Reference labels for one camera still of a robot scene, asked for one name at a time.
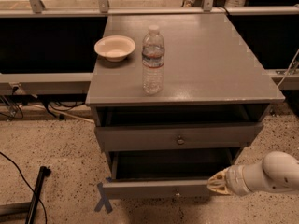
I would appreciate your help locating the clear plastic water bottle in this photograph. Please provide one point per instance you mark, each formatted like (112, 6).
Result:
(153, 51)

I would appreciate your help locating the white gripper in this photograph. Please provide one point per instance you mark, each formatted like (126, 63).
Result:
(233, 180)

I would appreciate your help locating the blue tape cross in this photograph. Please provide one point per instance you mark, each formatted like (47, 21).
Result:
(104, 202)

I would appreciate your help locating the white paper bowl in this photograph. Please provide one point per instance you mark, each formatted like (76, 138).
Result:
(114, 48)

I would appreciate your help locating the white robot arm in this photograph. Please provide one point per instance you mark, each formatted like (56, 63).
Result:
(277, 172)

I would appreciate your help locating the grey top drawer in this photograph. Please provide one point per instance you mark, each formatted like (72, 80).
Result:
(171, 137)

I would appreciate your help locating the black metal stand leg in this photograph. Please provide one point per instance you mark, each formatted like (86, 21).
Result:
(29, 208)

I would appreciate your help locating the grey drawer cabinet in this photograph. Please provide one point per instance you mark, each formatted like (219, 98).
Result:
(210, 76)

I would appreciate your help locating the grey drawer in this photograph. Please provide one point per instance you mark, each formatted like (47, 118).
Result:
(171, 137)
(165, 173)

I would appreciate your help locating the grey metal railing frame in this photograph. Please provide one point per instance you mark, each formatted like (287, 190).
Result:
(75, 82)

